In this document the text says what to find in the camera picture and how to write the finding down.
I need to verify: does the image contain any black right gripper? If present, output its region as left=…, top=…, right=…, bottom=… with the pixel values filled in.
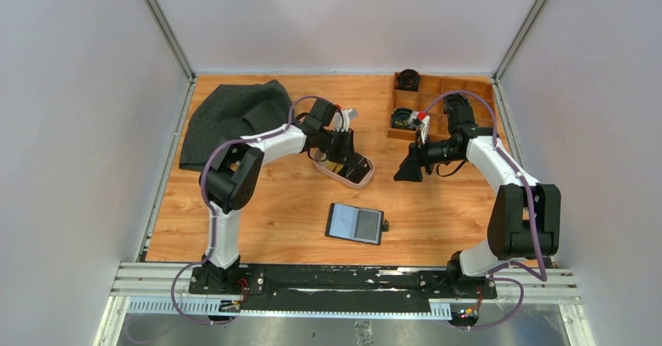
left=393, top=131, right=463, bottom=183

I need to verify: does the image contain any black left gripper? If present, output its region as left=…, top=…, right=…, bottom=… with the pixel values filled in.
left=317, top=127, right=358, bottom=168

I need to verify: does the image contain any pink oval plastic tray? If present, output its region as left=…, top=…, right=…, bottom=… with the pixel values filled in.
left=314, top=155, right=375, bottom=190

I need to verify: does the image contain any black leather card holder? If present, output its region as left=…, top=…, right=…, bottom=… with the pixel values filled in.
left=325, top=203, right=390, bottom=245

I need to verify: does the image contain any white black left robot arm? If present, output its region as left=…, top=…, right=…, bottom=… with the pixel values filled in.
left=199, top=96, right=375, bottom=294

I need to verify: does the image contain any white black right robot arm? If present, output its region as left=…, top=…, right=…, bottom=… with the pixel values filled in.
left=393, top=103, right=561, bottom=298

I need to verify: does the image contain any wooden compartment organizer box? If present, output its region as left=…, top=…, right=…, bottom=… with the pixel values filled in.
left=386, top=69, right=498, bottom=141

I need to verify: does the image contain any rolled dark belt top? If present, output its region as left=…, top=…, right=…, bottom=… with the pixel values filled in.
left=395, top=69, right=422, bottom=92

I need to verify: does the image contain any dark green dotted cloth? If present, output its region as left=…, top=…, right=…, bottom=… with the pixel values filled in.
left=179, top=80, right=292, bottom=172

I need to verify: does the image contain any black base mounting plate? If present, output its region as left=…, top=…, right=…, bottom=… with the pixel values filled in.
left=188, top=264, right=497, bottom=313

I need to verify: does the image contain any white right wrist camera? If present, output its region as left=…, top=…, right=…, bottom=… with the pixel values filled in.
left=408, top=111, right=430, bottom=145

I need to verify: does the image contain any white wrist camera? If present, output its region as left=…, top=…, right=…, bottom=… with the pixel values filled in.
left=408, top=111, right=430, bottom=145
left=331, top=109, right=358, bottom=132

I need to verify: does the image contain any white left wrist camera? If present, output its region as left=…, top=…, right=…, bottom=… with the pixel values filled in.
left=331, top=109, right=358, bottom=132

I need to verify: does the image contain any aluminium frame rail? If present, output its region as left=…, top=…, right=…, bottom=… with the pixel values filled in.
left=94, top=262, right=595, bottom=345

